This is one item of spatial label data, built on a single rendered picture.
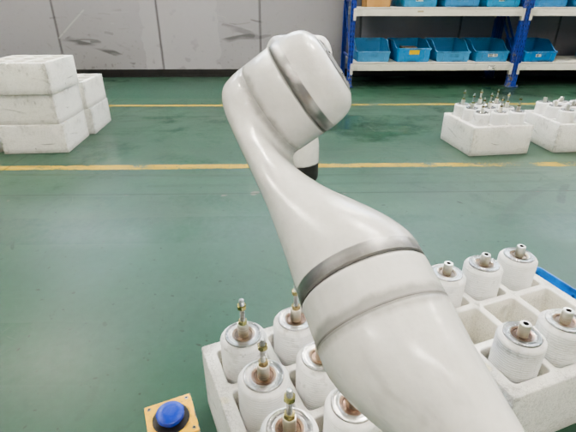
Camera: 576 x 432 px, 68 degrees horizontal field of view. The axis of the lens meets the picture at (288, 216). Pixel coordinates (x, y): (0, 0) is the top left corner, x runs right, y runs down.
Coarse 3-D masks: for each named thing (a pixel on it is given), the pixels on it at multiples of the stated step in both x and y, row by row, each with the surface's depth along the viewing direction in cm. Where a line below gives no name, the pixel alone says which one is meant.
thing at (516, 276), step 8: (504, 256) 114; (504, 264) 114; (512, 264) 112; (520, 264) 111; (528, 264) 111; (536, 264) 112; (504, 272) 114; (512, 272) 113; (520, 272) 112; (528, 272) 111; (504, 280) 115; (512, 280) 113; (520, 280) 113; (528, 280) 113; (512, 288) 114; (520, 288) 114
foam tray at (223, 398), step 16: (272, 336) 98; (208, 352) 93; (272, 352) 93; (208, 368) 89; (288, 368) 89; (208, 384) 94; (224, 384) 85; (208, 400) 100; (224, 400) 82; (224, 416) 80; (240, 416) 79; (320, 416) 79
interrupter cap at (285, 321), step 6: (282, 312) 93; (288, 312) 93; (282, 318) 92; (288, 318) 92; (282, 324) 90; (288, 324) 90; (294, 324) 90; (300, 324) 90; (306, 324) 90; (294, 330) 88; (300, 330) 89
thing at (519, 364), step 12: (504, 336) 87; (492, 348) 91; (504, 348) 87; (516, 348) 85; (528, 348) 84; (540, 348) 84; (492, 360) 91; (504, 360) 87; (516, 360) 85; (528, 360) 85; (540, 360) 85; (504, 372) 88; (516, 372) 86; (528, 372) 86
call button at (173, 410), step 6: (168, 402) 64; (174, 402) 64; (162, 408) 63; (168, 408) 63; (174, 408) 63; (180, 408) 63; (156, 414) 62; (162, 414) 62; (168, 414) 62; (174, 414) 62; (180, 414) 62; (162, 420) 61; (168, 420) 61; (174, 420) 61; (180, 420) 62; (162, 426) 61; (168, 426) 61; (174, 426) 62
